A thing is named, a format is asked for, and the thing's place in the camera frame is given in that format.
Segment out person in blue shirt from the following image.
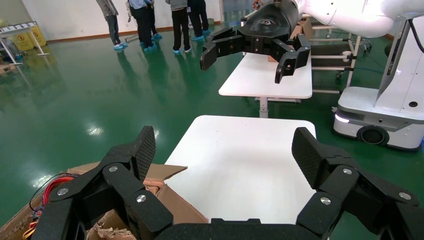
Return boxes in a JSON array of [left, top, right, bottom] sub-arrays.
[[127, 0, 158, 52]]

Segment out cardboard box with dividers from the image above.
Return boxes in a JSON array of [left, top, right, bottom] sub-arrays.
[[0, 161, 210, 240]]

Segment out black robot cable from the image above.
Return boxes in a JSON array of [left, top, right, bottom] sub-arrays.
[[407, 19, 424, 54]]

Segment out yellow wet floor sign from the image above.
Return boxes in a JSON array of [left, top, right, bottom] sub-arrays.
[[9, 32, 35, 52], [30, 25, 47, 48]]

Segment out white pedestal table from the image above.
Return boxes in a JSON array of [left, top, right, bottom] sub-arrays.
[[218, 52, 313, 119]]

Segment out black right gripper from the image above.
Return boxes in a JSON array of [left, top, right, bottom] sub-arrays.
[[199, 0, 312, 85]]

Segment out white frame table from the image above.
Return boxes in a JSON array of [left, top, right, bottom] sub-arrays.
[[0, 21, 51, 65]]

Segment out white wheeled robot body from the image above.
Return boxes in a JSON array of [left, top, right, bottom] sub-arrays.
[[332, 13, 424, 151]]

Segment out person in grey jacket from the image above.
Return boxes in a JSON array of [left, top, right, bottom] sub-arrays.
[[164, 0, 193, 55], [96, 0, 128, 51]]

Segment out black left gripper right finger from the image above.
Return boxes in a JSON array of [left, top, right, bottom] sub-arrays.
[[291, 127, 424, 240]]

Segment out white pipe trolley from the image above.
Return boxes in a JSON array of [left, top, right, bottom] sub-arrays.
[[309, 23, 362, 95]]

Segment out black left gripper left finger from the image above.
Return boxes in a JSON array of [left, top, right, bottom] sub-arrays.
[[31, 125, 175, 240]]

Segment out person in dark trousers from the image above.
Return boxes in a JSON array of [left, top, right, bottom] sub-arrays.
[[187, 0, 212, 41], [147, 0, 163, 41]]

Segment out grey power supply with wires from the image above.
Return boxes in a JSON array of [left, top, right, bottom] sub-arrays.
[[22, 173, 79, 240]]

